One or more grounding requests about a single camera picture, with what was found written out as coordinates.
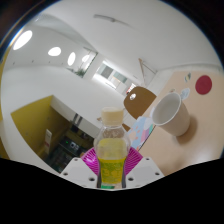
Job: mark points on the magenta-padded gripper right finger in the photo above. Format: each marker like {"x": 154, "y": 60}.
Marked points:
{"x": 145, "y": 170}

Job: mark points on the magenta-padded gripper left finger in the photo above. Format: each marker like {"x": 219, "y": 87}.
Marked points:
{"x": 78, "y": 171}

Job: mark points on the yellow drink bottle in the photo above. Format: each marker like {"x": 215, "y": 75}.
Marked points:
{"x": 111, "y": 160}

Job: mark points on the dark vending machine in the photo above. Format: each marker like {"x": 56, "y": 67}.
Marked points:
{"x": 70, "y": 146}

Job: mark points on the pale blue printed sheet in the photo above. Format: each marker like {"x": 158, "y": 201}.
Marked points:
{"x": 141, "y": 131}

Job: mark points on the white hanging sign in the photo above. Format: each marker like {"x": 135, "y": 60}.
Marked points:
{"x": 48, "y": 138}

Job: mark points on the white ceramic mug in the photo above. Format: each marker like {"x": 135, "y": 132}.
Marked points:
{"x": 176, "y": 116}

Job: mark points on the wooden chair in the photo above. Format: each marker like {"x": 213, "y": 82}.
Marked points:
{"x": 140, "y": 100}

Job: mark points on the green potted plant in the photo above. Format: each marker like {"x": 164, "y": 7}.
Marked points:
{"x": 78, "y": 72}

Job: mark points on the wooden stair handrail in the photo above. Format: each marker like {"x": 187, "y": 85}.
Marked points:
{"x": 146, "y": 68}

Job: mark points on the flat round red coaster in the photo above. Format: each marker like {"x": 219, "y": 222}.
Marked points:
{"x": 203, "y": 84}

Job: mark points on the round ceiling lights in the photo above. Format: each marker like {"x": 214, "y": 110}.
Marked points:
{"x": 22, "y": 39}

